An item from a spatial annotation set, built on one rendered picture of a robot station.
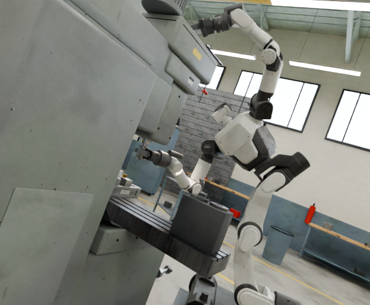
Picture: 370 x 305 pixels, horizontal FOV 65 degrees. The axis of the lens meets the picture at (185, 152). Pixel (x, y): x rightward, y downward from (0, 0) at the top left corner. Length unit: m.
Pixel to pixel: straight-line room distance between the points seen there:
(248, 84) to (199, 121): 2.01
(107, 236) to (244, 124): 0.93
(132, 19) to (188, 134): 8.95
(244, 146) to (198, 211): 0.57
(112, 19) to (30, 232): 0.76
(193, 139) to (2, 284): 9.14
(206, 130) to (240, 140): 8.12
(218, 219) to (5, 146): 0.83
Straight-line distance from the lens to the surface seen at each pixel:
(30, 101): 0.87
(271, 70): 1.64
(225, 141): 1.74
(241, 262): 1.81
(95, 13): 1.11
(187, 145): 9.97
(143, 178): 7.68
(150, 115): 1.37
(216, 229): 1.28
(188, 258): 1.30
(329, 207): 8.77
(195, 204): 1.31
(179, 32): 1.43
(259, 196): 1.73
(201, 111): 10.09
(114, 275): 1.62
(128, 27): 1.21
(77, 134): 0.97
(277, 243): 6.07
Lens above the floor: 1.30
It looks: 1 degrees up
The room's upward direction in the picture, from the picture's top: 21 degrees clockwise
